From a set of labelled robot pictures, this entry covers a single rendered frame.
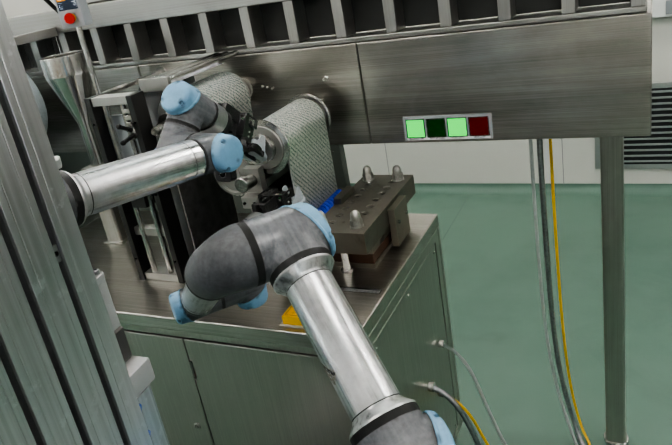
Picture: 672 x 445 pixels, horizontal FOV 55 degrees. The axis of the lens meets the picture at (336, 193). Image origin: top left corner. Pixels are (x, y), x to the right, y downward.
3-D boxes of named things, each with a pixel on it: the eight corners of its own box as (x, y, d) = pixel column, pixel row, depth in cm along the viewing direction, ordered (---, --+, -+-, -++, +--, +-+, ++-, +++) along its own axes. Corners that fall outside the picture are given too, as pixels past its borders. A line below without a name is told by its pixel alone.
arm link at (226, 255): (199, 304, 101) (180, 336, 146) (263, 279, 105) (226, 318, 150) (173, 236, 103) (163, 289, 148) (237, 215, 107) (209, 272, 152)
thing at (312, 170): (301, 226, 173) (287, 161, 166) (336, 192, 192) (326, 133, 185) (302, 226, 172) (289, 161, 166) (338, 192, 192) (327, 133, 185)
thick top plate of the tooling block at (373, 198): (311, 252, 169) (307, 231, 167) (367, 192, 202) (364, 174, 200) (367, 255, 162) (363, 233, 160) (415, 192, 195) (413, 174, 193)
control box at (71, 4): (59, 30, 178) (48, -7, 174) (70, 27, 184) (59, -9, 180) (83, 26, 177) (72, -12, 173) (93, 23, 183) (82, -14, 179)
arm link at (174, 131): (173, 169, 128) (191, 118, 130) (140, 165, 135) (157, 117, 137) (202, 182, 134) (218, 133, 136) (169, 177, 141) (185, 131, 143)
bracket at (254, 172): (258, 278, 176) (233, 173, 165) (270, 266, 181) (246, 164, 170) (274, 279, 173) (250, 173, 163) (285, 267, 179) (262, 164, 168)
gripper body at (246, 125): (260, 121, 157) (233, 101, 147) (254, 155, 155) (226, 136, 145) (234, 123, 161) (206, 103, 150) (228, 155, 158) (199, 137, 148)
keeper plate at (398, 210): (392, 246, 178) (387, 209, 174) (404, 230, 186) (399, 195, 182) (401, 246, 177) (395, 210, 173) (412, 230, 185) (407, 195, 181)
